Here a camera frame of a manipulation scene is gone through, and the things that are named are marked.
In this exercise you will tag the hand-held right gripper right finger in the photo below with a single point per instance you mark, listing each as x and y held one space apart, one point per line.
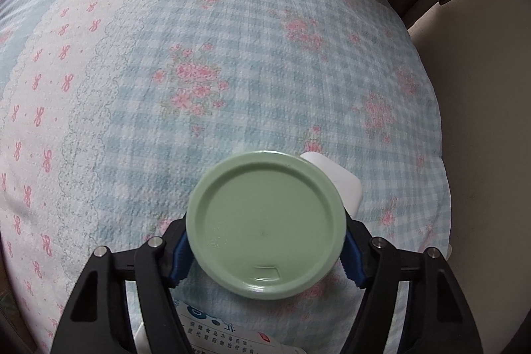
353 263

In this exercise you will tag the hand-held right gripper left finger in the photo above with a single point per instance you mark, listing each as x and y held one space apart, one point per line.
179 259

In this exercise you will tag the green lidded white bottle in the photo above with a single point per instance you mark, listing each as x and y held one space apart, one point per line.
265 224

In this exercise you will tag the white rounded box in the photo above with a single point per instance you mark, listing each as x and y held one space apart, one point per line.
341 183

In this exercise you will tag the floral checked blue bedsheet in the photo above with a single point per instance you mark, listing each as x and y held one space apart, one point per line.
215 97

